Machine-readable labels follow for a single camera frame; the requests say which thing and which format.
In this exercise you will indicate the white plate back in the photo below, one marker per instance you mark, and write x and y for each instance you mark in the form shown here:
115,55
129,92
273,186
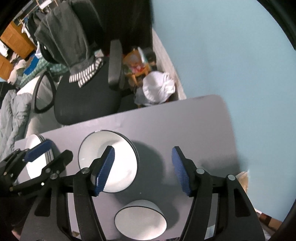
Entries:
34,169

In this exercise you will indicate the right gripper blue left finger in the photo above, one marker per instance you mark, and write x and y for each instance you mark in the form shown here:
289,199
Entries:
101,168

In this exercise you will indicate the wooden louvred wardrobe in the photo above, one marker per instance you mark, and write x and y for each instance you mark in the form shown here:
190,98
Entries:
19,43

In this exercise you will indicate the black hanging coat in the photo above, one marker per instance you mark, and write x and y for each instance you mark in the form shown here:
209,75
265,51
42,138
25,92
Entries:
128,21

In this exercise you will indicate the white bag on floor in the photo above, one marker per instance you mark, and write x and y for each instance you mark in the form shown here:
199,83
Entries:
156,89

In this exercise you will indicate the dark grey hooded sweater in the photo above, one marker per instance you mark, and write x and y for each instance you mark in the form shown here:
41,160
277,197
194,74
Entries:
62,34

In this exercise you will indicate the green checkered cloth table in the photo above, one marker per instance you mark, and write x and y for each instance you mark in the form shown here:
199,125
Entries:
53,69

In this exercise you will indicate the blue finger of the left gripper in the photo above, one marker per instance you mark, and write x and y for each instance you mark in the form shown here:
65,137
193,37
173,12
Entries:
57,162
32,154

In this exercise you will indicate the blue cardboard box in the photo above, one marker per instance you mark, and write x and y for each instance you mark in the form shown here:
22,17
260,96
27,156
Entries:
31,65

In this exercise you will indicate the black office chair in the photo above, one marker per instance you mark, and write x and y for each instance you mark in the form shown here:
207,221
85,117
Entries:
101,95

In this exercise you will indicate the grey quilted duvet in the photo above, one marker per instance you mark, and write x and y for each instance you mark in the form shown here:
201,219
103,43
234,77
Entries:
15,111

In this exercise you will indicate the bed with grey sheet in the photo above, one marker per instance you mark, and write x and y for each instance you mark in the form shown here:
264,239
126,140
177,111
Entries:
39,123

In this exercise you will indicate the white bowl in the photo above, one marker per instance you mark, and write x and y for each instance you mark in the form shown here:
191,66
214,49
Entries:
140,220
115,158

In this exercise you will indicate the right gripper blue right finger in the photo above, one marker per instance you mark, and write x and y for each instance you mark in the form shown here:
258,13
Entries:
184,170

